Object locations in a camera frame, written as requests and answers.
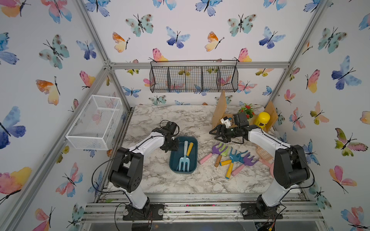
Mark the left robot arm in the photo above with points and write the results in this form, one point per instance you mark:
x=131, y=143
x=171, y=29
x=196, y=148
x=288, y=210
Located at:
x=126, y=171

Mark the white mesh wall basket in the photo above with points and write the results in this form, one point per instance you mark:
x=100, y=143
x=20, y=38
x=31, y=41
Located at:
x=96, y=124

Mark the wooden shelf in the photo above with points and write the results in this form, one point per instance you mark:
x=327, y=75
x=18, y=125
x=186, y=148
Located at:
x=220, y=112

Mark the teal plastic storage box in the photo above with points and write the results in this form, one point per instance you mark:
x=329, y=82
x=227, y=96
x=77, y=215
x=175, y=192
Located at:
x=176, y=155

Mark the orange pink sieve shovel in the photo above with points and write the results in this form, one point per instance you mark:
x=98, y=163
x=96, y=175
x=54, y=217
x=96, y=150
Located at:
x=266, y=159

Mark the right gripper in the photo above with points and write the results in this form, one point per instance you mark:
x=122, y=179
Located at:
x=224, y=138

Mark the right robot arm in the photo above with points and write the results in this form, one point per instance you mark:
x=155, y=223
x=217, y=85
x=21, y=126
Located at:
x=290, y=166

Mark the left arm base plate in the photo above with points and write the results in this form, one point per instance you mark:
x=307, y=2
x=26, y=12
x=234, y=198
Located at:
x=149, y=212

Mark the light blue fork white handle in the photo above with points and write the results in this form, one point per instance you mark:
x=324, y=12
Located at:
x=182, y=158

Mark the purple rake pink handle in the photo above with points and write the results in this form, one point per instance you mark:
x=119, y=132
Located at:
x=247, y=161
x=214, y=152

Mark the black wire wall basket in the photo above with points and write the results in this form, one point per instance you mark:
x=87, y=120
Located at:
x=199, y=77

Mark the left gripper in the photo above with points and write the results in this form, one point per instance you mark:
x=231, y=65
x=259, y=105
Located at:
x=175, y=147

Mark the potted red flower plant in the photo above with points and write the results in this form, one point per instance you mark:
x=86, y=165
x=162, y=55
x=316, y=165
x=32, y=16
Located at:
x=248, y=110

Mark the yellow canister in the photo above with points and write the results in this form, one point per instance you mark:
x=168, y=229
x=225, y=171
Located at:
x=262, y=120

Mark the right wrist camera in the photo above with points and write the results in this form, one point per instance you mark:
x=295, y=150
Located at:
x=226, y=121

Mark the blue rake yellow handle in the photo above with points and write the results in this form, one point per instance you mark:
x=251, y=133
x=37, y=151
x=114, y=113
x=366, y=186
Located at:
x=186, y=162

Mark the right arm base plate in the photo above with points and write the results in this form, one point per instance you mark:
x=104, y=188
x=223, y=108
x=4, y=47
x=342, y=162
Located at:
x=256, y=210

